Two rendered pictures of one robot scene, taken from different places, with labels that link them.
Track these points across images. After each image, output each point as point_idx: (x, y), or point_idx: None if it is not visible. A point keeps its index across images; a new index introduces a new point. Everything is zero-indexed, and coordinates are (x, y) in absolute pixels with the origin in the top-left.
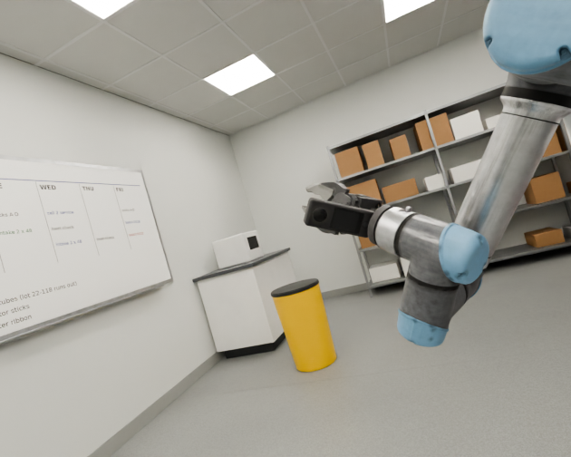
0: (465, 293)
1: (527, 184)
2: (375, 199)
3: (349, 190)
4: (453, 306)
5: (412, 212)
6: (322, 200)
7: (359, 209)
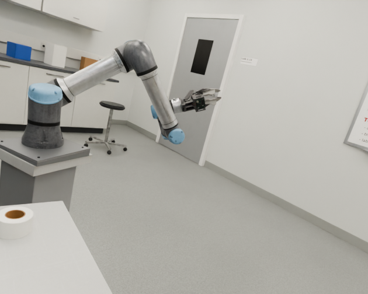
0: (163, 130)
1: (150, 99)
2: (193, 97)
3: (195, 91)
4: (159, 126)
5: (171, 100)
6: (189, 91)
7: (186, 97)
